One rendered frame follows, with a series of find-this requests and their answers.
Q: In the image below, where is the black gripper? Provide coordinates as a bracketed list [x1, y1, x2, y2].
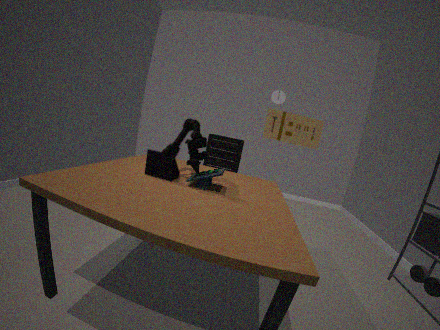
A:
[186, 149, 203, 174]

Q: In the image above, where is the blue switch panel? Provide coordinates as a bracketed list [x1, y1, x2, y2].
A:
[186, 168, 225, 190]

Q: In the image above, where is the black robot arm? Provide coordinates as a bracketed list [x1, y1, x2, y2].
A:
[161, 119, 207, 160]

